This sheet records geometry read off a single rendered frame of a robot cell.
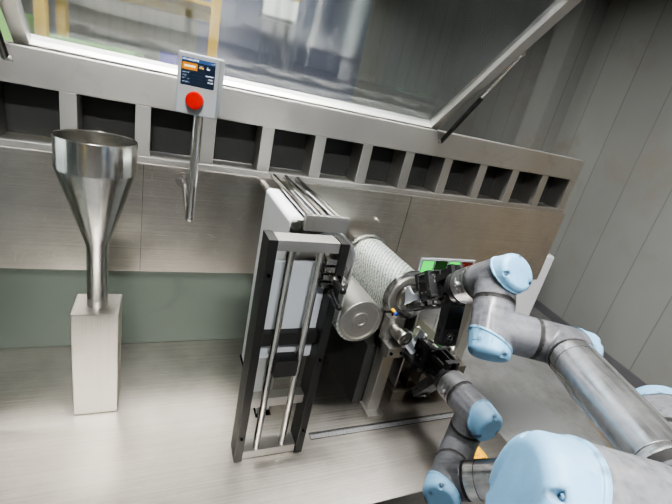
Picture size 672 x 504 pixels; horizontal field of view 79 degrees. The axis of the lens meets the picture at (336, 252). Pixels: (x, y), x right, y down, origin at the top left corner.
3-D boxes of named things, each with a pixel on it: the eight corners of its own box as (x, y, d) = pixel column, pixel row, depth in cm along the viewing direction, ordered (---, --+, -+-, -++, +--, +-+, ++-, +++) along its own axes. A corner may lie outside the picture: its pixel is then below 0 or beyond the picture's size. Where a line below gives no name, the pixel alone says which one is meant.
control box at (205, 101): (171, 112, 70) (175, 48, 66) (182, 109, 76) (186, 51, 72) (213, 120, 71) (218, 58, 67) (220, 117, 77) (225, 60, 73)
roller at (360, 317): (335, 342, 104) (345, 302, 100) (305, 293, 125) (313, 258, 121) (376, 340, 109) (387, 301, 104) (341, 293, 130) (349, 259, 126)
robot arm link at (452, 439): (428, 472, 92) (442, 435, 88) (441, 441, 102) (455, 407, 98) (461, 492, 89) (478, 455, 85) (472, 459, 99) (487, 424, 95)
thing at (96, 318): (57, 425, 90) (43, 173, 69) (69, 382, 102) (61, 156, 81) (128, 417, 96) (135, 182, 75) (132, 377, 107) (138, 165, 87)
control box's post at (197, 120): (185, 218, 80) (193, 114, 73) (185, 215, 82) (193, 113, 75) (194, 219, 81) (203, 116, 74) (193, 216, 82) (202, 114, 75)
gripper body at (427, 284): (437, 276, 100) (472, 264, 89) (442, 311, 97) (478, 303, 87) (411, 275, 97) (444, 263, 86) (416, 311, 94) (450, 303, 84)
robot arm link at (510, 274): (501, 286, 70) (505, 243, 73) (458, 297, 80) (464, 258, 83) (534, 302, 72) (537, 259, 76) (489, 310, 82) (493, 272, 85)
